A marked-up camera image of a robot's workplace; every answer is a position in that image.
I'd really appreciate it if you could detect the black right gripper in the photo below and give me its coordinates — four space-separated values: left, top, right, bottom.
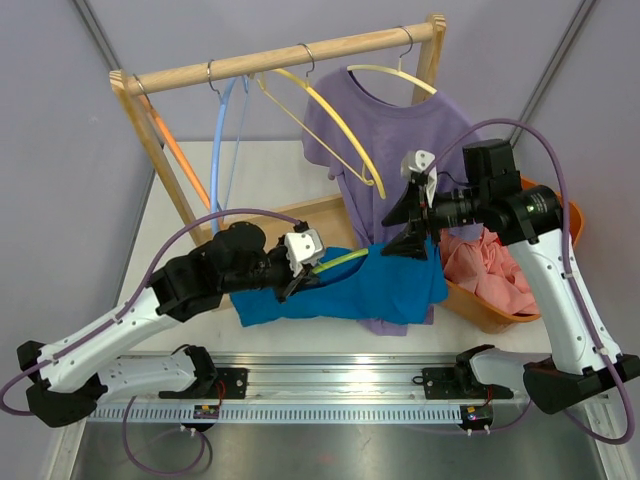
381 180 490 262

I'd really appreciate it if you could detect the blue t-shirt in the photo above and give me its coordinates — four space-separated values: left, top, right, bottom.
230 241 448 327

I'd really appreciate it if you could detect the green plastic hanger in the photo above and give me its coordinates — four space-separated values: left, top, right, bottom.
311 248 369 275

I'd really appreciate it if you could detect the yellow plastic hanger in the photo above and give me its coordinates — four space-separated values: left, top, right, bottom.
252 43 389 200

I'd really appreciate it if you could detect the pink t-shirt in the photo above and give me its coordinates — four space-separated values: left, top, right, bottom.
440 227 539 316

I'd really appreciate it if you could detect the light blue plastic hanger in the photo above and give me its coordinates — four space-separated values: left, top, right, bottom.
207 60 250 213

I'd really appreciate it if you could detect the orange plastic hanger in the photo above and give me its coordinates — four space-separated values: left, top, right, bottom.
133 75 211 209

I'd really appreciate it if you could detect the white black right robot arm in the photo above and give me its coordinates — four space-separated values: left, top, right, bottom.
382 139 639 414

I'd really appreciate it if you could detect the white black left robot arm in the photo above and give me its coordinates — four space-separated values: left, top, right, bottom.
17 222 326 428

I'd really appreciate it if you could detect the purple t-shirt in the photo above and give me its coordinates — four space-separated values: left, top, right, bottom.
302 67 470 336

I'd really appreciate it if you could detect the cream plastic hanger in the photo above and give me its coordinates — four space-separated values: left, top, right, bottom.
346 26 437 95

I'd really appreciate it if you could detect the orange laundry basket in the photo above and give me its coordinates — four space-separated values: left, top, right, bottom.
439 177 585 334

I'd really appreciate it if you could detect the wooden clothes rack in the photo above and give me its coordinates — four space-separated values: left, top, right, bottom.
109 14 447 224

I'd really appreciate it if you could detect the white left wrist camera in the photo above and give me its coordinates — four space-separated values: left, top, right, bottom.
284 228 326 277

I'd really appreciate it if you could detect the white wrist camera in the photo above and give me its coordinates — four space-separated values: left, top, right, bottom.
400 150 438 206
284 228 326 277

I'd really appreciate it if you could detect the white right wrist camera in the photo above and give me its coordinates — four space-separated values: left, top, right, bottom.
400 150 438 206

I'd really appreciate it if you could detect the aluminium mounting rail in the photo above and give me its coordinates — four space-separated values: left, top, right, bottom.
99 349 611 404

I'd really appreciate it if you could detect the white slotted cable duct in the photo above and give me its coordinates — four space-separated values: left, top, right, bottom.
90 403 462 425

